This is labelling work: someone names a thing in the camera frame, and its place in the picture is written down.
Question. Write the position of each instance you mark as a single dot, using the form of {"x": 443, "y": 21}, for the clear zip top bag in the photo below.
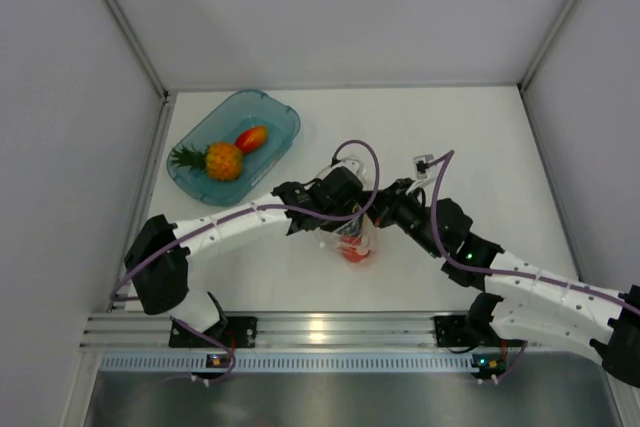
{"x": 329, "y": 240}

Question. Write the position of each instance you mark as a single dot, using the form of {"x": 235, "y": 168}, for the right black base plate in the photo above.
{"x": 455, "y": 331}

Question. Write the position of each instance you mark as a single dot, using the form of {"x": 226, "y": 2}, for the aluminium frame post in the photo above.
{"x": 122, "y": 22}
{"x": 551, "y": 36}

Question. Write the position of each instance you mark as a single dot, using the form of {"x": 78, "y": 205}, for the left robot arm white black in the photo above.
{"x": 170, "y": 251}

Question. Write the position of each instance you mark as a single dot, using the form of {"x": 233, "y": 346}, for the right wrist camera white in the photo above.
{"x": 423, "y": 176}

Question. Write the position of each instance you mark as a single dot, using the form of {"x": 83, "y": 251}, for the right aluminium frame post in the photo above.
{"x": 551, "y": 36}

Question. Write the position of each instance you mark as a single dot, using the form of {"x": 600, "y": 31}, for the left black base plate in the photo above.
{"x": 239, "y": 332}

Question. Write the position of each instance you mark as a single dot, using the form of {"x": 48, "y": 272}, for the fake red yellow mango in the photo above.
{"x": 252, "y": 139}

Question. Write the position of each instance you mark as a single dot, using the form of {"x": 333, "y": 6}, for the aluminium mounting rail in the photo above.
{"x": 122, "y": 330}

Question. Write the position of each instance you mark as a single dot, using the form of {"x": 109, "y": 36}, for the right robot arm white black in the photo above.
{"x": 516, "y": 300}

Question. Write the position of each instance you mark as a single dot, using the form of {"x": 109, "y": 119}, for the fake red apple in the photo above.
{"x": 356, "y": 249}

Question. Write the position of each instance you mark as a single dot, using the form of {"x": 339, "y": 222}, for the fake pineapple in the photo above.
{"x": 219, "y": 161}

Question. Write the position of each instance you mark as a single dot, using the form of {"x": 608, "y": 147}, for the teal plastic bin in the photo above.
{"x": 238, "y": 113}

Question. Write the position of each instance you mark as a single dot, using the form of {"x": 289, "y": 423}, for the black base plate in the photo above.
{"x": 239, "y": 332}
{"x": 455, "y": 331}

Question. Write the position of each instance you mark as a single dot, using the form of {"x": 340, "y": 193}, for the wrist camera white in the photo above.
{"x": 423, "y": 176}
{"x": 353, "y": 164}

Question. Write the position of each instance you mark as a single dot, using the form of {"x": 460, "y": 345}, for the left aluminium frame post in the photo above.
{"x": 122, "y": 22}

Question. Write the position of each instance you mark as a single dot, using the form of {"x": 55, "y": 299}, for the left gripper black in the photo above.
{"x": 337, "y": 225}

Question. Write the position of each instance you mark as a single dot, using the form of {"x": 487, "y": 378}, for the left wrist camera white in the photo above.
{"x": 353, "y": 164}

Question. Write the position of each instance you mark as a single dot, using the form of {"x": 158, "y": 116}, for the white slotted cable duct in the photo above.
{"x": 138, "y": 362}

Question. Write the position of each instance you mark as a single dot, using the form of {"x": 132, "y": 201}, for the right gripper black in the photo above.
{"x": 387, "y": 202}

